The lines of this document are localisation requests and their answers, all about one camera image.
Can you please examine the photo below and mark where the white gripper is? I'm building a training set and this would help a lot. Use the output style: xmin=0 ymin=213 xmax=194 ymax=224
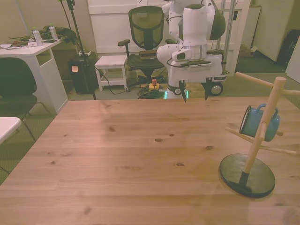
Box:
xmin=168 ymin=54 xmax=227 ymax=104

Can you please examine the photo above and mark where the blue enamel mug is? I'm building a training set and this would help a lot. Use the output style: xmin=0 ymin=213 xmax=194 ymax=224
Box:
xmin=239 ymin=103 xmax=281 ymax=143

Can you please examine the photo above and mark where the wooden mug tree black base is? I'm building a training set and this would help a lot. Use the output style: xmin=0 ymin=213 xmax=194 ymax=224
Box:
xmin=219 ymin=71 xmax=300 ymax=199

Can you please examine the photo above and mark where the grey caster wheel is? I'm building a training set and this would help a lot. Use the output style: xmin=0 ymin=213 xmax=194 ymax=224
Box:
xmin=209 ymin=82 xmax=224 ymax=97

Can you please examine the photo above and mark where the yellow emergency stop button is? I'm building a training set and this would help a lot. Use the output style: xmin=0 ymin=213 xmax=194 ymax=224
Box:
xmin=148 ymin=79 xmax=161 ymax=92

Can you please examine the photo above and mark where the brown flat box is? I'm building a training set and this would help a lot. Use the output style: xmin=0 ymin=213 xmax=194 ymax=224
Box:
xmin=139 ymin=49 xmax=158 ymax=60

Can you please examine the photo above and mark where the cardboard box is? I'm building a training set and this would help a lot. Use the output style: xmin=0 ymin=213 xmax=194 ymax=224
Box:
xmin=238 ymin=44 xmax=258 ymax=58

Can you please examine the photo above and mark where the black mesh office chair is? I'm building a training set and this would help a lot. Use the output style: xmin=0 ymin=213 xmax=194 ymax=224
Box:
xmin=117 ymin=6 xmax=175 ymax=91

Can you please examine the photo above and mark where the white wooden stool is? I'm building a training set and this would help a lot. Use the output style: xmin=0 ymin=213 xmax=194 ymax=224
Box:
xmin=94 ymin=55 xmax=128 ymax=92

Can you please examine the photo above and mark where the black computer case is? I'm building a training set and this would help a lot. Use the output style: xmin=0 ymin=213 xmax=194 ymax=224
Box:
xmin=67 ymin=58 xmax=98 ymax=95

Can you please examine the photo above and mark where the black tripod stand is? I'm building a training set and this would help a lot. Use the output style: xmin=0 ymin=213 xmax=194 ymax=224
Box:
xmin=57 ymin=0 xmax=97 ymax=101

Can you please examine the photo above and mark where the camouflage cloth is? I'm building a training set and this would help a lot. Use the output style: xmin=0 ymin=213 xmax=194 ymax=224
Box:
xmin=37 ymin=26 xmax=77 ymax=45

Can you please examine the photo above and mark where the white desk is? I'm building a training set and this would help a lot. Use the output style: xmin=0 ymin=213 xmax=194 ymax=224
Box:
xmin=0 ymin=39 xmax=69 ymax=115

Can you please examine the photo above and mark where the clear plastic bottle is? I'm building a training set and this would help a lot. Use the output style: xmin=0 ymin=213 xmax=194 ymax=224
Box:
xmin=32 ymin=26 xmax=44 ymax=47
xmin=48 ymin=22 xmax=59 ymax=41

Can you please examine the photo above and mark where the black plastic chair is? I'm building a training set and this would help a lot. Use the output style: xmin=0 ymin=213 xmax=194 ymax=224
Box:
xmin=0 ymin=57 xmax=45 ymax=142

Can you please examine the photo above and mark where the white folding table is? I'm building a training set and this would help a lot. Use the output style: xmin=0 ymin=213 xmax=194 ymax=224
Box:
xmin=0 ymin=116 xmax=22 ymax=145

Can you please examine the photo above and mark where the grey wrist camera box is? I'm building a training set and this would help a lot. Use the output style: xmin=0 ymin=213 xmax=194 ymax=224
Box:
xmin=185 ymin=60 xmax=212 ymax=69

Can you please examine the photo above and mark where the coiled green cable bundle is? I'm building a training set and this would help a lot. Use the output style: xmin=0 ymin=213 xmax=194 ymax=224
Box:
xmin=136 ymin=85 xmax=165 ymax=100

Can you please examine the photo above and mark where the aluminium frame post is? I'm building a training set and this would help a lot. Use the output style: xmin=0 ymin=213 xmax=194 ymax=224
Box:
xmin=217 ymin=0 xmax=238 ymax=76

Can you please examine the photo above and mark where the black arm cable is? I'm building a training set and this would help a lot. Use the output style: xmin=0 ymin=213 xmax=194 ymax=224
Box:
xmin=164 ymin=14 xmax=186 ymax=68

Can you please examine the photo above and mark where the black floor cable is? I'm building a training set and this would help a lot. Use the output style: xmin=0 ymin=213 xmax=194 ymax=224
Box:
xmin=100 ymin=69 xmax=129 ymax=96

